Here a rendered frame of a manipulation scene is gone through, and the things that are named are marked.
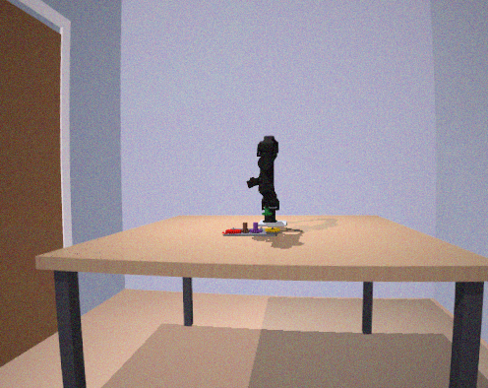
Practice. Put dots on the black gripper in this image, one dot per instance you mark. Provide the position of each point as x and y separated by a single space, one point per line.
267 189

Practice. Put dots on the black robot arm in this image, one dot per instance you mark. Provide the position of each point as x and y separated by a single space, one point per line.
267 151

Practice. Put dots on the purple gear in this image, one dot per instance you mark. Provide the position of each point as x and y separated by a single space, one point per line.
255 228

